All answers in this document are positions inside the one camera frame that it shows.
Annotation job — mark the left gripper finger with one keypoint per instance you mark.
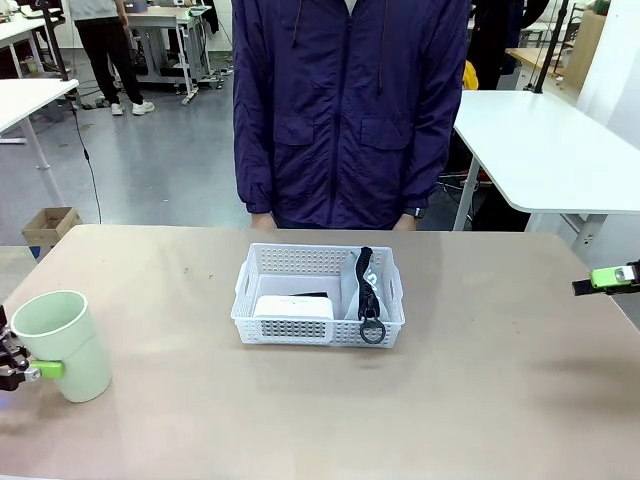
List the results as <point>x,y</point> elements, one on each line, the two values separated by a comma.
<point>47,370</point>
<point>12,350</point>

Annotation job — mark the pale green plastic cup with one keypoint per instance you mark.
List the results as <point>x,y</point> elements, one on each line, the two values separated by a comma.
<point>70,350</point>

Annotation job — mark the white rectangular box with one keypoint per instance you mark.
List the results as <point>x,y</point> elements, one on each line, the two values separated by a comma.
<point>295,307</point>

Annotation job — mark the person left forearm purple sleeve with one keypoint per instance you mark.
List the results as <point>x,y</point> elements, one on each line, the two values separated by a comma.
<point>432,160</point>

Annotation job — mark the person right forearm purple sleeve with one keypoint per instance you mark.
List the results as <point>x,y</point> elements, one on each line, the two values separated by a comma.
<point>252,175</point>

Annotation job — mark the white perforated plastic basket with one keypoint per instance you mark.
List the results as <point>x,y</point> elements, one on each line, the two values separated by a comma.
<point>300,335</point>

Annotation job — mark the person left hand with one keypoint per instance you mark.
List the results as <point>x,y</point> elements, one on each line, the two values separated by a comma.
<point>406,224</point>

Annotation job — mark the person right hand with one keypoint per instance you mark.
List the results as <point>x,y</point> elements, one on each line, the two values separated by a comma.
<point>262,222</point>

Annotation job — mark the open cardboard box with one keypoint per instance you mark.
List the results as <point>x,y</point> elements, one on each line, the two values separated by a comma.
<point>50,225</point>

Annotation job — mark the large white table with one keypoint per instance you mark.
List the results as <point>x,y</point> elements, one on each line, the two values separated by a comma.
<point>545,150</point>

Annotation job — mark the black wrist watch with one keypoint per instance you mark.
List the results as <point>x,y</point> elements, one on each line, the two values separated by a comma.
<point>415,213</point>

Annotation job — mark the wooden top table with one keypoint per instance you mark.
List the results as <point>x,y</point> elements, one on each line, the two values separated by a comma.
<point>530,57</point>

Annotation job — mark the tall cardboard panel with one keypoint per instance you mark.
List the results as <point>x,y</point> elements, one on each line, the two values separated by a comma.
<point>587,45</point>

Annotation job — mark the black clamp pole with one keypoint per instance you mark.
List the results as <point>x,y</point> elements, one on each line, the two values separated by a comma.
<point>547,50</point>
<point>56,45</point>

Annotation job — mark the yellow cloth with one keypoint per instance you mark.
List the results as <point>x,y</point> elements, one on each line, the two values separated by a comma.
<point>471,75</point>

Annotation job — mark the white side table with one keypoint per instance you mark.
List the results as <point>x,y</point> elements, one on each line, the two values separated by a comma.
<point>25,100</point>

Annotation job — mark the black hanging coat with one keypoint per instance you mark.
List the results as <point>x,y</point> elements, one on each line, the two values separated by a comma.
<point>497,40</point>

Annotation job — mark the navy purple jacket torso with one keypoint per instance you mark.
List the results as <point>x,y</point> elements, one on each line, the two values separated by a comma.
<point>345,125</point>

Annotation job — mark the background person black trousers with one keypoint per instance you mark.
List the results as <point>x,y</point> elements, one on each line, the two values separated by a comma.
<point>107,50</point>

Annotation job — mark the background white shelf table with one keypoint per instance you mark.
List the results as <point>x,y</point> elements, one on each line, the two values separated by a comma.
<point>20,30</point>

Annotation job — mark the background white metal desk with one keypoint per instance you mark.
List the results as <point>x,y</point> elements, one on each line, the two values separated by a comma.
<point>160,20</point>

